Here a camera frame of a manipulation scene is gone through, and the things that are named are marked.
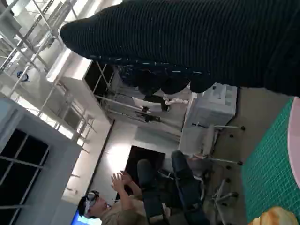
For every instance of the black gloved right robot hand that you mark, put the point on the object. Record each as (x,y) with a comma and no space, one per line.
(199,39)

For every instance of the dark blue office chair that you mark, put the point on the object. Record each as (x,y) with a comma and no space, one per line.
(185,178)

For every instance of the person's hand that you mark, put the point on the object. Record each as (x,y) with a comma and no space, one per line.
(118,181)
(127,180)

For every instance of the dark paned window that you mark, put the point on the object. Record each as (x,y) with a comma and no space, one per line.
(21,168)

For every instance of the white metal scaffold frame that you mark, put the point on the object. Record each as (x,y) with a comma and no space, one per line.
(50,34)

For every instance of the round toy bread bun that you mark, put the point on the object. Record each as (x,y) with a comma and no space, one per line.
(281,216)

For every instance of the pink bowl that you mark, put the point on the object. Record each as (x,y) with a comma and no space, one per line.
(295,140)

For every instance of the oblong striped toy bread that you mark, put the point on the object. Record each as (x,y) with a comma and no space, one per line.
(259,221)

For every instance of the black office chair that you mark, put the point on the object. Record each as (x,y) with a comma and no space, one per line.
(146,175)

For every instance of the vr headset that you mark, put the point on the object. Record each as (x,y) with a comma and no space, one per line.
(92,199)

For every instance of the green cutting mat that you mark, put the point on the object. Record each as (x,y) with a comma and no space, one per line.
(264,152)

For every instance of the person wearing headset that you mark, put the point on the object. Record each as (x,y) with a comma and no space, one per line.
(122,211)

